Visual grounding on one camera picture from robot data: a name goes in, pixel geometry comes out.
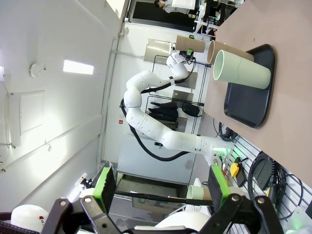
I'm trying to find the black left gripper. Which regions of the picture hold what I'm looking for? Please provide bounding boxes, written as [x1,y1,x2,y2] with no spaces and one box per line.
[183,35,196,62]

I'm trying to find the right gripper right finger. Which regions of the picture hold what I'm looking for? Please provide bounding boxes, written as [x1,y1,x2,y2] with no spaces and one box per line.
[202,165,285,234]

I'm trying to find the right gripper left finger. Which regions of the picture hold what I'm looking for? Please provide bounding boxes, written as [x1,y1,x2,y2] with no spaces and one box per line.
[41,166,122,234]

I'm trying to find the tall pale green cup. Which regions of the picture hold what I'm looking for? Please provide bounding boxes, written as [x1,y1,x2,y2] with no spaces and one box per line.
[213,49,272,90]
[187,184,204,202]

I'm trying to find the yellow emergency stop button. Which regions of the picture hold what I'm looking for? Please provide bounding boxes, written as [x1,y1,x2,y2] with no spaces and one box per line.
[230,162,241,177]

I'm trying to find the background person in white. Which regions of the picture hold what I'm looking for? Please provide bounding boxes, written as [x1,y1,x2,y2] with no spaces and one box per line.
[154,0,173,13]

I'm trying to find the black power adapter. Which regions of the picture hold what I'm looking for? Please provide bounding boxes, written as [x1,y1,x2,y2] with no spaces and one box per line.
[255,159,276,190]

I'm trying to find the black hanging bag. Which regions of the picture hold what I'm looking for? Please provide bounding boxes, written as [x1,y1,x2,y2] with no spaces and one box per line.
[181,103,202,118]

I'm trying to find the hanging dark jackets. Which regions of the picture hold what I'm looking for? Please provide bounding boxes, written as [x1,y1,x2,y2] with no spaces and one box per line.
[147,101,180,122]

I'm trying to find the black plastic serving tray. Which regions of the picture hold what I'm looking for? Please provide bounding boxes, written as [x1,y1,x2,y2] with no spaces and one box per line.
[223,43,276,129]

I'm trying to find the white ceiling access hatch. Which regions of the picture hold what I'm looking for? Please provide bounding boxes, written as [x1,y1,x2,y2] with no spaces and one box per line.
[19,90,46,136]

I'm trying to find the rectangular ceiling light panel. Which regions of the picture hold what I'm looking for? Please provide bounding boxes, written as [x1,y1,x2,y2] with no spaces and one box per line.
[62,59,95,75]

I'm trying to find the round white smoke detector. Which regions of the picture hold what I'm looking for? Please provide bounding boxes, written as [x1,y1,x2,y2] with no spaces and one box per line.
[29,62,46,78]

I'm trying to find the small boom-mounted camera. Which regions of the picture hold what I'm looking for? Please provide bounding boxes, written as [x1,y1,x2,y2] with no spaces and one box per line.
[79,177,93,190]

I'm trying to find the white slotted base plate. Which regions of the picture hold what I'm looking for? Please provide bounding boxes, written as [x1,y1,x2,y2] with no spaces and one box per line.
[223,134,312,234]

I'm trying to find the large metal wall plate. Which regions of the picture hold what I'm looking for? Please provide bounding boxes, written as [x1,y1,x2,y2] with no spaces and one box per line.
[144,38,171,65]

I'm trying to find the black cable coil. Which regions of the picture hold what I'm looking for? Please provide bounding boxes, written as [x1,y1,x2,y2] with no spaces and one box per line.
[248,151,305,215]

